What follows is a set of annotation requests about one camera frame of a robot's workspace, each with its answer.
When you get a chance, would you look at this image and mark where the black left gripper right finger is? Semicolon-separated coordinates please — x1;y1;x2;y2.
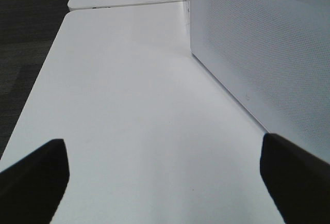
259;133;329;223

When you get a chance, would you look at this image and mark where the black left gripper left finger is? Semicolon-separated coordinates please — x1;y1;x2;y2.
1;139;70;223

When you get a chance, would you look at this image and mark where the white microwave door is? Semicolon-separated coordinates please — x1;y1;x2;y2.
190;0;329;161

